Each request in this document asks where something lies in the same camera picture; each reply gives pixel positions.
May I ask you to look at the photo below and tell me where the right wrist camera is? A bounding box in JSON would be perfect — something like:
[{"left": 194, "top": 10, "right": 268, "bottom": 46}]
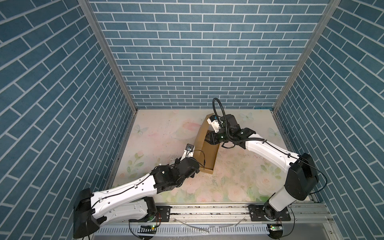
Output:
[{"left": 207, "top": 115, "right": 222, "bottom": 133}]

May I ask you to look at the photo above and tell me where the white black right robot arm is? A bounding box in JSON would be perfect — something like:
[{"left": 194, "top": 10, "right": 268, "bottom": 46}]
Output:
[{"left": 207, "top": 115, "right": 319, "bottom": 221}]

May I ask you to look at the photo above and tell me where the aluminium front rail frame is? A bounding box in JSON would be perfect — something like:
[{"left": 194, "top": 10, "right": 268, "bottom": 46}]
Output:
[{"left": 80, "top": 202, "right": 342, "bottom": 240}]

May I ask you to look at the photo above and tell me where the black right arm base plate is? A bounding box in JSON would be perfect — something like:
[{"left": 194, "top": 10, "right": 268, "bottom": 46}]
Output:
[{"left": 248, "top": 204, "right": 291, "bottom": 222}]

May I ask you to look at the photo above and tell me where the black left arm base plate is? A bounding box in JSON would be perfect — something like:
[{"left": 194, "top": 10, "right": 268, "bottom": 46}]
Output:
[{"left": 130, "top": 206, "right": 171, "bottom": 223}]

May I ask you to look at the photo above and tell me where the aluminium left corner post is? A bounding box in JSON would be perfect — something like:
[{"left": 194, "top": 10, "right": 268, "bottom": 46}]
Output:
[{"left": 78, "top": 0, "right": 138, "bottom": 114}]

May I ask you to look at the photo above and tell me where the brown cardboard paper box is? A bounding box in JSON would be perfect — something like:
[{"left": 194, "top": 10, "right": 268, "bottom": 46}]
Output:
[{"left": 193, "top": 114, "right": 220, "bottom": 175}]

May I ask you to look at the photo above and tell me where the aluminium right corner post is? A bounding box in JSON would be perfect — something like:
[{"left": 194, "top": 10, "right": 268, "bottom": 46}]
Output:
[{"left": 272, "top": 0, "right": 341, "bottom": 114}]

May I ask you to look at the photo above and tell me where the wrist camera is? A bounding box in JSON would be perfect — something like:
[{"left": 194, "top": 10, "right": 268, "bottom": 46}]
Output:
[
  {"left": 207, "top": 115, "right": 222, "bottom": 133},
  {"left": 181, "top": 144, "right": 195, "bottom": 160}
]

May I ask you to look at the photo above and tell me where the aluminium corner post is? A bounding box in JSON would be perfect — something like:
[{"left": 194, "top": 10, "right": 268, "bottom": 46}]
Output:
[
  {"left": 272, "top": 0, "right": 341, "bottom": 114},
  {"left": 78, "top": 0, "right": 138, "bottom": 114}
]

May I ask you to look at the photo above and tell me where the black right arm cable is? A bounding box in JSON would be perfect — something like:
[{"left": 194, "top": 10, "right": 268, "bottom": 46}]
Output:
[{"left": 212, "top": 97, "right": 328, "bottom": 196}]

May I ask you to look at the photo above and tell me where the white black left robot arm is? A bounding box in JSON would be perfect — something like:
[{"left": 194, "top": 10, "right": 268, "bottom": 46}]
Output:
[{"left": 73, "top": 157, "right": 200, "bottom": 239}]

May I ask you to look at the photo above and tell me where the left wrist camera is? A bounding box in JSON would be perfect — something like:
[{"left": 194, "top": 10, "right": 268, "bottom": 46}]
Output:
[{"left": 181, "top": 144, "right": 195, "bottom": 160}]

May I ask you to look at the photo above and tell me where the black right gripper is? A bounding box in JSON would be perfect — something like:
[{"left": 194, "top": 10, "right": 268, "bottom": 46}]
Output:
[{"left": 201, "top": 130, "right": 232, "bottom": 145}]

